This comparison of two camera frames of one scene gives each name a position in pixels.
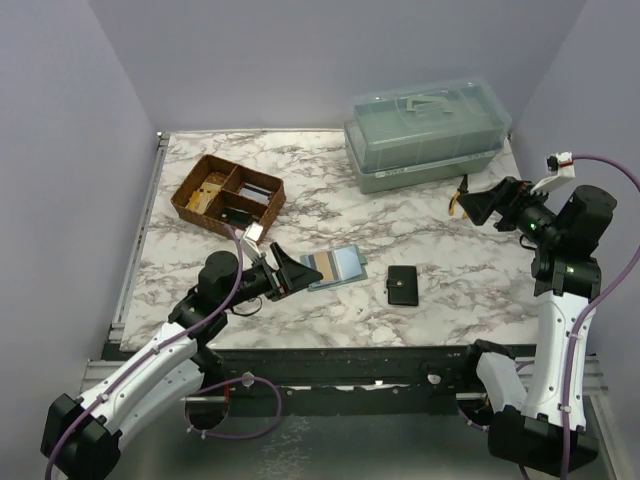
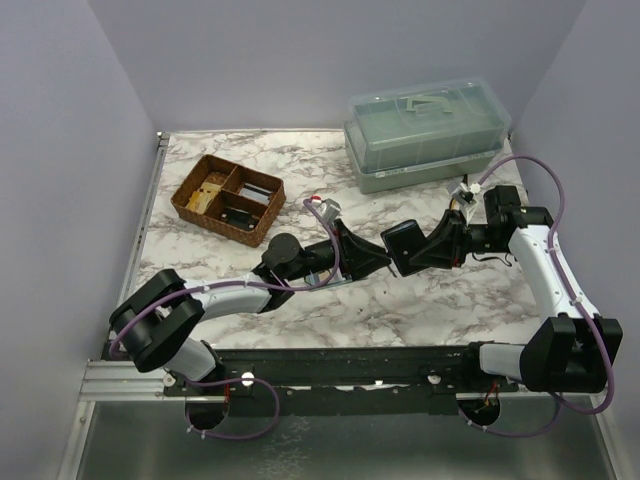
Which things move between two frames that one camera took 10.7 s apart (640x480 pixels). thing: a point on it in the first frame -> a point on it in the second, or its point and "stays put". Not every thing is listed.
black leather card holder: [402, 284] -> [401, 242]
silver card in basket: [256, 192] stays put
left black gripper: [293, 274] -> [362, 256]
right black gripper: [508, 199] -> [448, 245]
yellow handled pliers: [463, 189] stays put
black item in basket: [238, 216] stays put
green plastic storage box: [405, 136] stays put
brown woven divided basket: [218, 193] stays put
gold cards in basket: [200, 200] stays put
